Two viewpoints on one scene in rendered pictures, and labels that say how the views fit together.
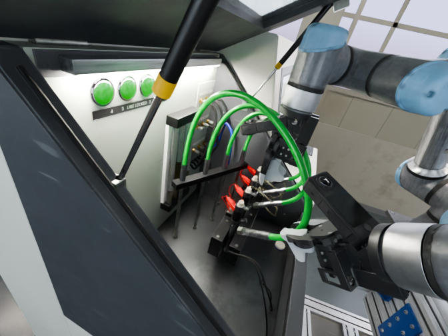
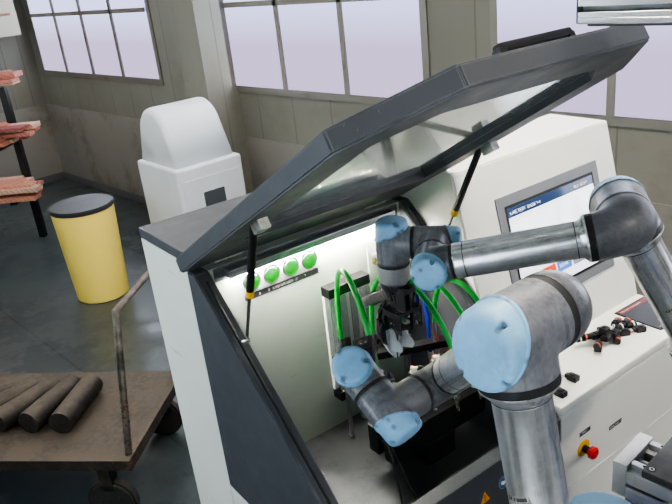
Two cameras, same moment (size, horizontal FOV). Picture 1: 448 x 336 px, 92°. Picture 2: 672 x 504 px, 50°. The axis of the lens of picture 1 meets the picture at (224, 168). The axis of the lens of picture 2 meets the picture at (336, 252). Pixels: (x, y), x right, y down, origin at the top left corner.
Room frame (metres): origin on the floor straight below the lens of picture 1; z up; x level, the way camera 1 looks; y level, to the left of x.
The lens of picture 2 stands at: (-0.76, -0.99, 2.12)
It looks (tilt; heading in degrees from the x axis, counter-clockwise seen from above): 22 degrees down; 40
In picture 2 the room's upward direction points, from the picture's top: 7 degrees counter-clockwise
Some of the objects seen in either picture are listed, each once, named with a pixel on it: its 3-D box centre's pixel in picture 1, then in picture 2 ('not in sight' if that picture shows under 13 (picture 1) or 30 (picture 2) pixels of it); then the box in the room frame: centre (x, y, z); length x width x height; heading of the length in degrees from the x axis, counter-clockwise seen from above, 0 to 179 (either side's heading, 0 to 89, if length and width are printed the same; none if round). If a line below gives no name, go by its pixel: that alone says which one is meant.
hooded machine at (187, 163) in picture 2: not in sight; (194, 189); (2.54, 3.05, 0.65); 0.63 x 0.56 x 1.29; 81
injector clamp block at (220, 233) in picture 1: (238, 225); (428, 427); (0.61, -0.11, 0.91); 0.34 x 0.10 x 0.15; 164
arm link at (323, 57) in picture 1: (317, 59); (393, 241); (0.49, -0.13, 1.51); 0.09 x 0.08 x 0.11; 115
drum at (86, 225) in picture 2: not in sight; (92, 249); (1.87, 3.49, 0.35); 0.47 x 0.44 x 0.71; 80
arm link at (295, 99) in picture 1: (300, 99); (394, 272); (0.49, -0.12, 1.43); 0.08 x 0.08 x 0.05
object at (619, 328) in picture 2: not in sight; (610, 330); (1.17, -0.41, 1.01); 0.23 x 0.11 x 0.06; 164
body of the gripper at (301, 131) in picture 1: (289, 135); (398, 304); (0.48, -0.13, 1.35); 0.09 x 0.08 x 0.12; 74
